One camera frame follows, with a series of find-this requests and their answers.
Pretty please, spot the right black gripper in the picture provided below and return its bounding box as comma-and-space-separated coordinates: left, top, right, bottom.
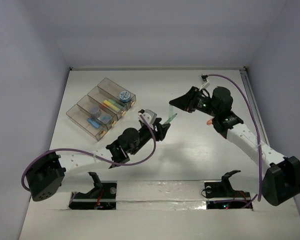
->
169, 86, 219, 118

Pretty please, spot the green clear clip pen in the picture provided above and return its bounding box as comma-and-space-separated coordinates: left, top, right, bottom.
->
164, 105, 177, 124

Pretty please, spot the orange clear clip pen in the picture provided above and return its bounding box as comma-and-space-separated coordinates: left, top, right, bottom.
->
206, 119, 213, 126

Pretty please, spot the blue slime jar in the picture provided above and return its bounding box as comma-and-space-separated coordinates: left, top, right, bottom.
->
119, 90, 131, 103

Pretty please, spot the green highlighter pen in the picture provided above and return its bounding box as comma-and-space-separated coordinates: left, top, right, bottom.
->
108, 98, 123, 109

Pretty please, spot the yellow highlighter pen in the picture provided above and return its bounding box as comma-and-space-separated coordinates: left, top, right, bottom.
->
103, 100, 120, 112

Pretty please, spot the blue clear clip pen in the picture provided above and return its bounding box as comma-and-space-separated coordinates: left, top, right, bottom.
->
87, 118, 100, 129

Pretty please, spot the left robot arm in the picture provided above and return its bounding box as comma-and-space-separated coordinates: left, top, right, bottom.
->
20, 114, 171, 202

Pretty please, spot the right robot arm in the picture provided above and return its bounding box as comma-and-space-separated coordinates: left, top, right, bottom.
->
169, 86, 300, 206

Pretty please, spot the small clear blue jar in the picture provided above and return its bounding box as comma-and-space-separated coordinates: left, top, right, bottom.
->
99, 114, 112, 125

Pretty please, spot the smoky clear drawer organizer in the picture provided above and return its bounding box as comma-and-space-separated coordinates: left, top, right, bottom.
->
66, 77, 137, 141

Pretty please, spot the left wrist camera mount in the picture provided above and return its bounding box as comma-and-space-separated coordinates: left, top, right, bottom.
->
138, 109, 157, 125

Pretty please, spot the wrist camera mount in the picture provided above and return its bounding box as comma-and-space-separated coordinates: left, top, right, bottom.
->
138, 109, 157, 125
199, 74, 210, 91

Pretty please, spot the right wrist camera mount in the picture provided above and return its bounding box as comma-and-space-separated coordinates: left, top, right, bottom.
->
199, 74, 210, 91

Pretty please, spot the aluminium rail right edge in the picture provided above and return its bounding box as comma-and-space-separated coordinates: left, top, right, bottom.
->
239, 69, 280, 177

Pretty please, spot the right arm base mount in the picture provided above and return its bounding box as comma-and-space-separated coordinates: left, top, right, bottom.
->
200, 170, 253, 210

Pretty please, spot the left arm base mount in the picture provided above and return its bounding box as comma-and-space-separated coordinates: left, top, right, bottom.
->
68, 172, 117, 210

